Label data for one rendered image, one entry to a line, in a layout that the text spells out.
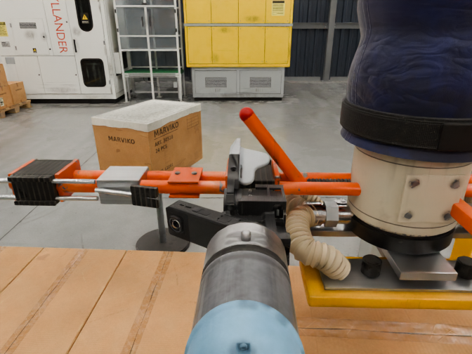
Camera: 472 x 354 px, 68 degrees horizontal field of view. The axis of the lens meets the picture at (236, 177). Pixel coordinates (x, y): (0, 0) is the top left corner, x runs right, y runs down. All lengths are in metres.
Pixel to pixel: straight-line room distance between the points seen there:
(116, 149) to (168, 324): 1.17
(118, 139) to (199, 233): 1.72
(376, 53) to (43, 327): 1.33
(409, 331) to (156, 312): 0.88
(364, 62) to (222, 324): 0.39
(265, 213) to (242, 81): 7.45
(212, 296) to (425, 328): 0.61
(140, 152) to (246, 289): 1.80
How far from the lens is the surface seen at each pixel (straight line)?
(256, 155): 0.51
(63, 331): 1.43
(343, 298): 0.54
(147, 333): 1.33
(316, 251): 0.52
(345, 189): 0.57
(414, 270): 0.57
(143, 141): 2.02
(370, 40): 0.53
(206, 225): 0.43
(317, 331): 0.77
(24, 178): 0.63
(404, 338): 0.81
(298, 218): 0.56
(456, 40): 0.49
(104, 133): 2.20
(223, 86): 7.88
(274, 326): 0.28
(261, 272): 0.31
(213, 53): 7.77
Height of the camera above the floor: 1.50
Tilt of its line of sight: 23 degrees down
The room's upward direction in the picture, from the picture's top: straight up
